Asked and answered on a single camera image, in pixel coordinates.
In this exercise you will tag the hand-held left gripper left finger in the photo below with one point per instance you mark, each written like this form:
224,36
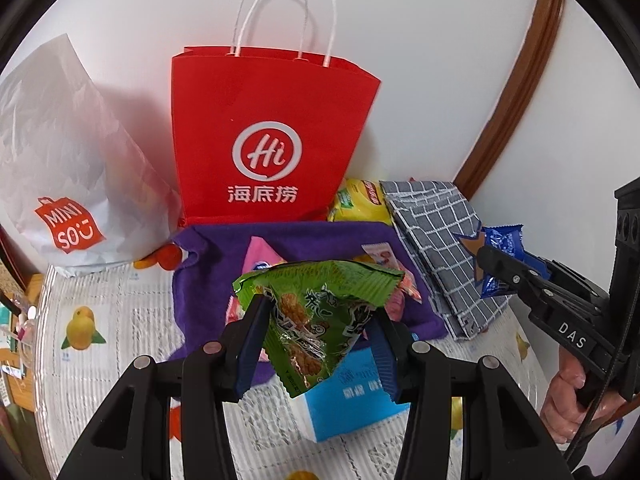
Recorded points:
252,355

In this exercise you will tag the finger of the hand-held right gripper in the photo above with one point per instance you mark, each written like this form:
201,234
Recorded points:
505,267
539,266

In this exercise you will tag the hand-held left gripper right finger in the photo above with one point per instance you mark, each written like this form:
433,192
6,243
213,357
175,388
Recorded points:
385,365

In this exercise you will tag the blue snack packet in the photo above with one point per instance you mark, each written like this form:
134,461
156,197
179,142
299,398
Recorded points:
502,245

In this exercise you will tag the green snack packet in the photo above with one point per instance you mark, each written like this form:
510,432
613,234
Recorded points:
310,320

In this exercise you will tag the pink yellow snack packet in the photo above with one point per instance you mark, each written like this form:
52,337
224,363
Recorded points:
260,257

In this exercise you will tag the pale pink snack packet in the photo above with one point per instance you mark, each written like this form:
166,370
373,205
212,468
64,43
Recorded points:
382,255

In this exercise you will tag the person's right hand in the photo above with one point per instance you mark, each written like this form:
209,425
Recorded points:
560,405

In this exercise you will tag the blue snack box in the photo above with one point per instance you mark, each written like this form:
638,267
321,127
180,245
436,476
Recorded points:
345,405

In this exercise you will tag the grey checked cloth with star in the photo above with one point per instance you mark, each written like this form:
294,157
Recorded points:
430,230

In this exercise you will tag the purple towel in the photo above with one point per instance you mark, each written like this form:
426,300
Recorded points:
205,280

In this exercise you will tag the fruit print tablecloth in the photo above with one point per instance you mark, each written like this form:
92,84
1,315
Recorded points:
115,310

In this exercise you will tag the yellow chips bag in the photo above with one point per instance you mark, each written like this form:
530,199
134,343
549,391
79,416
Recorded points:
357,205

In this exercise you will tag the red paper bag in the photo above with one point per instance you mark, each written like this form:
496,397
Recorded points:
270,100

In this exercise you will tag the brown patterned box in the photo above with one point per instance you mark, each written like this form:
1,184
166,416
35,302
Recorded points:
10,265

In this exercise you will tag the white plastic bag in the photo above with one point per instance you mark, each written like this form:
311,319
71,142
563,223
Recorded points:
75,160

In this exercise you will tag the brown wooden door frame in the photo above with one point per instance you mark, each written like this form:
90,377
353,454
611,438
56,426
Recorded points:
525,75

